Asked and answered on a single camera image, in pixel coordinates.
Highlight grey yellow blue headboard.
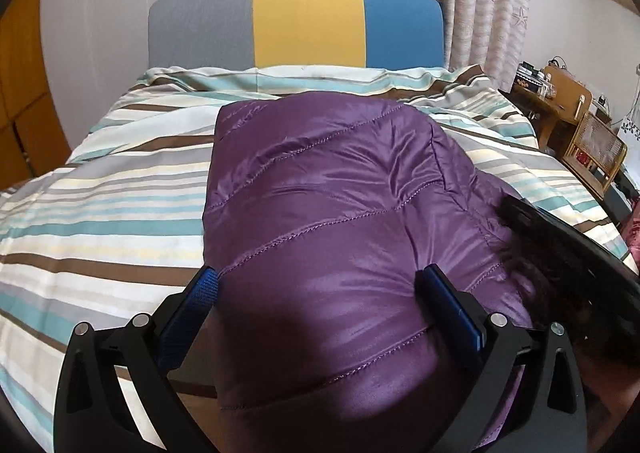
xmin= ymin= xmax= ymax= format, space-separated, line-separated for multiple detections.
xmin=148 ymin=0 xmax=446 ymax=71

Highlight wooden desk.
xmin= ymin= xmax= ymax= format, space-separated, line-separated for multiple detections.
xmin=510 ymin=64 xmax=593 ymax=154

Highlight floral white cloth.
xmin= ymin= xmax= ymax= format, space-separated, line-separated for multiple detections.
xmin=619 ymin=107 xmax=640 ymax=150

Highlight orange wooden wardrobe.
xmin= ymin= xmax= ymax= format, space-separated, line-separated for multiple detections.
xmin=0 ymin=0 xmax=71 ymax=188

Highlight striped bed cover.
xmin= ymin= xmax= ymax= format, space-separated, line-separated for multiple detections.
xmin=0 ymin=64 xmax=640 ymax=453

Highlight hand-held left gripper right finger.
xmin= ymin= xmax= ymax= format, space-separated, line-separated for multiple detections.
xmin=417 ymin=264 xmax=588 ymax=453

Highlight dark box on desk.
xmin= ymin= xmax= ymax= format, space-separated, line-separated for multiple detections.
xmin=517 ymin=62 xmax=553 ymax=96

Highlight rattan chair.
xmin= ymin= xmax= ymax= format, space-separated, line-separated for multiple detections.
xmin=565 ymin=112 xmax=628 ymax=194

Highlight purple quilted puffer jacket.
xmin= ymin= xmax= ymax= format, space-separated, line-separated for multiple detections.
xmin=202 ymin=92 xmax=601 ymax=453

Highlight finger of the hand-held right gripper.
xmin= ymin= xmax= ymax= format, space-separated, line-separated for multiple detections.
xmin=501 ymin=194 xmax=640 ymax=285

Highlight pink cloth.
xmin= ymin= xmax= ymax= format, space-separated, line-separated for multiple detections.
xmin=620 ymin=210 xmax=640 ymax=261

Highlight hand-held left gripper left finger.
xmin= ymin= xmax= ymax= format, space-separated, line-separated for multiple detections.
xmin=52 ymin=264 xmax=221 ymax=453

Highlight patterned beige curtain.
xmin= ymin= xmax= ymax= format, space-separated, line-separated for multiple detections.
xmin=200 ymin=0 xmax=531 ymax=94

